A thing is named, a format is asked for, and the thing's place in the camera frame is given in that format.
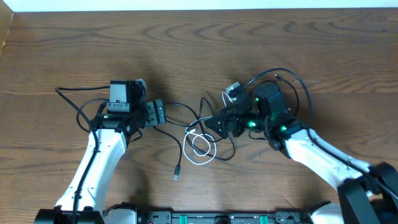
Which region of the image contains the black usb cable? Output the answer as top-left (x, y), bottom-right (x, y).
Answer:
top-left (146, 101), bottom-right (200, 181)

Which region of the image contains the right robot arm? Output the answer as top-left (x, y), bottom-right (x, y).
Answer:
top-left (205, 82), bottom-right (397, 223)

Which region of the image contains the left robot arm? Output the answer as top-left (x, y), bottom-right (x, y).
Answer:
top-left (34, 79), bottom-right (165, 223)

